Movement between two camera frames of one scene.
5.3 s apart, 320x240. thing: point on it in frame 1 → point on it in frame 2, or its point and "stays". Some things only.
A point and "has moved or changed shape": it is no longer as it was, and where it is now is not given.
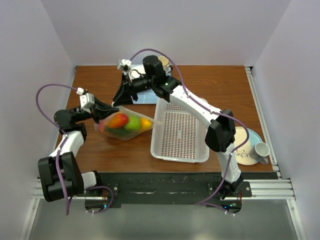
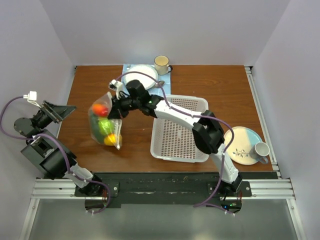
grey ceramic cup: [260, 152] stays
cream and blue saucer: [243, 155] stays
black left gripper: [102, 110] → [60, 112]
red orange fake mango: [118, 120] has moved or changed shape
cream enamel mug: [165, 61] stays
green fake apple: [134, 122] → [106, 126]
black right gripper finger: [134, 96] → [123, 113]
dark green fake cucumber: [121, 131] → [95, 129]
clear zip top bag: [124, 124] has moved or changed shape
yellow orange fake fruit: [146, 123] → [113, 139]
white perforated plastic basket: [181, 137] stays
